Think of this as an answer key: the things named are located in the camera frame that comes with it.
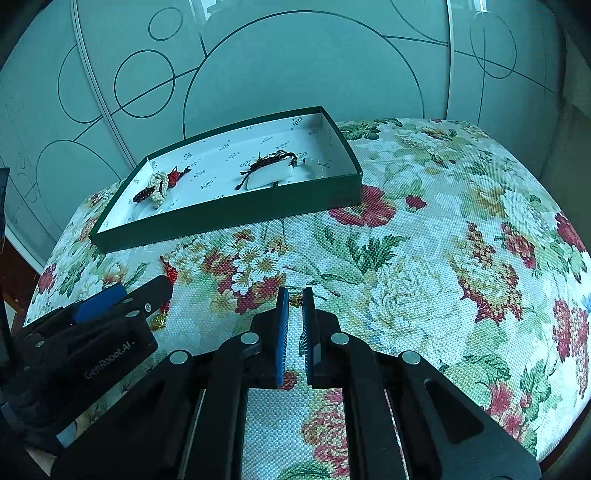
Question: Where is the frosted glass wardrobe door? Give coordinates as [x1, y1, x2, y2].
[71, 0, 455, 185]
[0, 0, 112, 259]
[445, 0, 571, 139]

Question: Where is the pale jade bangle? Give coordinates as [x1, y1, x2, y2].
[134, 203, 174, 220]

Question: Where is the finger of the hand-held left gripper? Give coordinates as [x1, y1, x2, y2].
[73, 283, 129, 325]
[119, 274, 175, 320]

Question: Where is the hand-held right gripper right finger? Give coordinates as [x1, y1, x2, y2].
[301, 287, 541, 480]

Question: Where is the red knotted cord gold charm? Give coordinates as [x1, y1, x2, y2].
[150, 255, 180, 330]

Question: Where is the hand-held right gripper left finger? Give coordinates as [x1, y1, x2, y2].
[51, 287, 291, 480]

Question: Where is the floral embroidered cloth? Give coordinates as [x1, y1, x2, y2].
[23, 117, 591, 480]

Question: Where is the green cardboard box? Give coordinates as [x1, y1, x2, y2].
[89, 105, 363, 254]

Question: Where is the white pendant with brown cord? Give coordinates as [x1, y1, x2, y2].
[237, 150, 300, 191]

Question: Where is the dark red bead necklace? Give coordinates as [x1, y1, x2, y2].
[133, 166, 192, 204]

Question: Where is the white pearl necklace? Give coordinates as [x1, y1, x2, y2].
[150, 171, 172, 207]

